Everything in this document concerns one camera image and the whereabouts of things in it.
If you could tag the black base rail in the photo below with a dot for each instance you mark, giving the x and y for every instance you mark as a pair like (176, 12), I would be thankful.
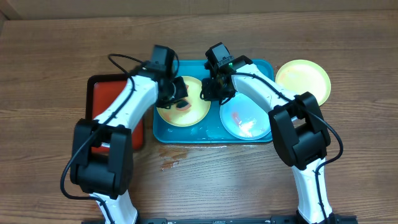
(285, 219)

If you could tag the light blue plate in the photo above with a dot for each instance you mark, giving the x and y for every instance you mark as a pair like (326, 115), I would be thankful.
(244, 119)

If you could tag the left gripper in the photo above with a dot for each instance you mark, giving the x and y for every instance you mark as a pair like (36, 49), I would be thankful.
(179, 81)

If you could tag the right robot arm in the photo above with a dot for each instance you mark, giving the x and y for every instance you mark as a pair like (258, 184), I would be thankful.
(299, 133)

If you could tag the yellow-green plate top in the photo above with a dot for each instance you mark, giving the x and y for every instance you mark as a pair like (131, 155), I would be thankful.
(300, 76)

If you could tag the dark green orange sponge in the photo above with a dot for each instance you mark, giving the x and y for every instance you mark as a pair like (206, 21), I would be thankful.
(183, 105)

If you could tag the red black lacquer tray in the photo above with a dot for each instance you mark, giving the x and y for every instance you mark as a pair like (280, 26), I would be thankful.
(101, 91)

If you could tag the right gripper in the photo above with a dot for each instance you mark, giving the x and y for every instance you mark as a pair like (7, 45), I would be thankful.
(211, 86)

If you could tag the blue plastic tray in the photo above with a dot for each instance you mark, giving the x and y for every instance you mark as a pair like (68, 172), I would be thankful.
(208, 130)

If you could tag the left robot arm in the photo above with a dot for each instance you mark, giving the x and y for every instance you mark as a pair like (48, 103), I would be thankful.
(101, 161)

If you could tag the yellow-green plate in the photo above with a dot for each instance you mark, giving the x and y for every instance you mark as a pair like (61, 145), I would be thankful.
(194, 114)
(300, 76)

